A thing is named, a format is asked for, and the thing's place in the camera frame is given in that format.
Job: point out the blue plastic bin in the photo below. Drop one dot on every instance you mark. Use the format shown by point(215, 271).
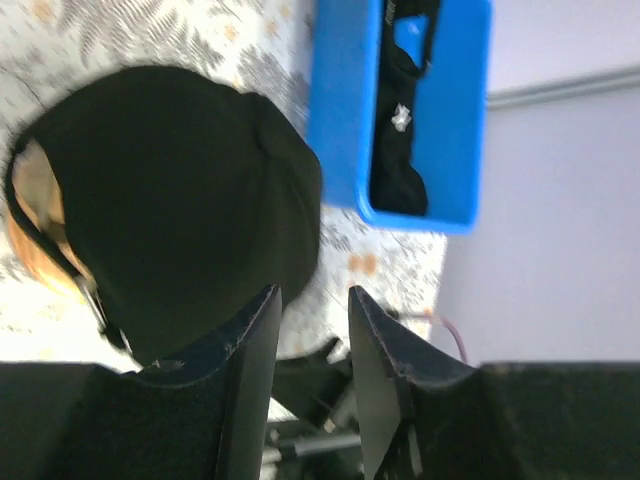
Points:
point(447, 116)

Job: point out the black cap gold logo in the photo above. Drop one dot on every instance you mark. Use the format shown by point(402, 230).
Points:
point(181, 198)

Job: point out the beige baseball cap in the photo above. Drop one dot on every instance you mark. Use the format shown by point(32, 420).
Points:
point(39, 195)

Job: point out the wooden hat stand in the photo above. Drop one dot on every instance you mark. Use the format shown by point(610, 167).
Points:
point(37, 263)

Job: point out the black cap pink logo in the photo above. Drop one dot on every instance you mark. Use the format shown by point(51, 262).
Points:
point(395, 186)

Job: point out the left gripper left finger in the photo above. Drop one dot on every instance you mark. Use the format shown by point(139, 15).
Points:
point(196, 414)

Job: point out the right aluminium frame post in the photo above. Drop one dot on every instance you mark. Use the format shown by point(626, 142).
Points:
point(565, 89)

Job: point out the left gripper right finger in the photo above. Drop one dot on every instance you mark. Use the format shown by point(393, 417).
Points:
point(425, 415)

